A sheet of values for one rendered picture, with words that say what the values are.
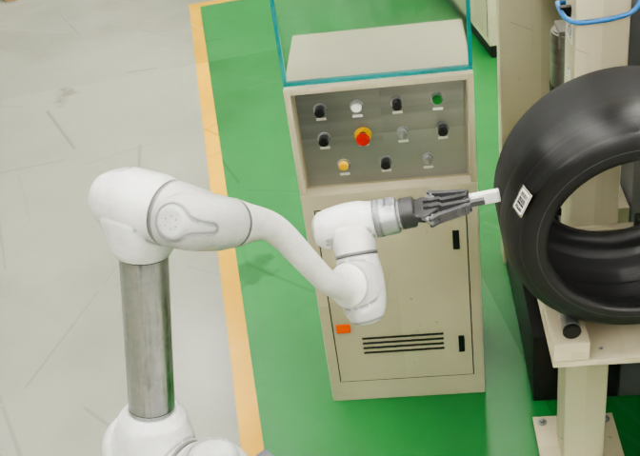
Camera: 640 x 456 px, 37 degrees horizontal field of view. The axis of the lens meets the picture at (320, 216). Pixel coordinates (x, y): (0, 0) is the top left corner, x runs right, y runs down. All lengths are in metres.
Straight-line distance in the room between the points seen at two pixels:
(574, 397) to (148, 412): 1.48
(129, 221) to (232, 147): 3.34
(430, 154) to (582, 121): 0.91
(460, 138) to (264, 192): 1.96
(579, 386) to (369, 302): 1.05
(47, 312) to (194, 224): 2.61
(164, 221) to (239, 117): 3.72
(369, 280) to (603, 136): 0.61
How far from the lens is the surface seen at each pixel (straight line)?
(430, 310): 3.23
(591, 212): 2.65
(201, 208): 1.75
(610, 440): 3.37
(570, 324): 2.39
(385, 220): 2.22
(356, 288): 2.17
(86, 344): 4.06
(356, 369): 3.41
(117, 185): 1.87
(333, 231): 2.23
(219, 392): 3.66
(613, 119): 2.09
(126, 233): 1.87
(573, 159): 2.09
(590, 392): 3.09
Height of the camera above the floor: 2.49
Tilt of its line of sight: 34 degrees down
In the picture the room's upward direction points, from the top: 9 degrees counter-clockwise
